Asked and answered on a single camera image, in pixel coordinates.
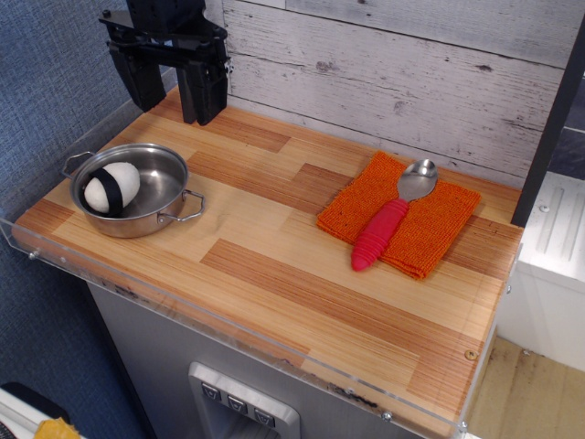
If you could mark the metal spoon with red handle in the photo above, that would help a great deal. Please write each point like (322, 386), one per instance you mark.
(418, 180)

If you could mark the dark right vertical post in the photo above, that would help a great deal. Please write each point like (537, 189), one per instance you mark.
(559, 112)

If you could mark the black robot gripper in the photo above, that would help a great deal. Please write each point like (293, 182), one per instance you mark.
(148, 34)

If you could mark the stainless steel two-handled pot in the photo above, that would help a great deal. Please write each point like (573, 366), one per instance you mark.
(161, 197)

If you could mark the white egg with black band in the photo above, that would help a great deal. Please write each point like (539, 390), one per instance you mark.
(112, 188)

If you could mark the silver toy fridge cabinet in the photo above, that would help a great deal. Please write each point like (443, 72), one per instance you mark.
(157, 351)

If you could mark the white side cabinet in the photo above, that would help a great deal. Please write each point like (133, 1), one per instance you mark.
(542, 309)

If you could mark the yellow object at corner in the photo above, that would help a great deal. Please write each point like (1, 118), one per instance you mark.
(56, 429)

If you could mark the silver dispenser button panel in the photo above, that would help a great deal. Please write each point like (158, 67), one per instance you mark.
(229, 408)

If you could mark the clear acrylic table guard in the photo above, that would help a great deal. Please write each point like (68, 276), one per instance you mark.
(257, 268)

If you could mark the white and black corner object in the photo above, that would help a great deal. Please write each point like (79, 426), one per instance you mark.
(23, 409)

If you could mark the orange knitted cloth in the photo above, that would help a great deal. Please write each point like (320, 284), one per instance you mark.
(411, 236)

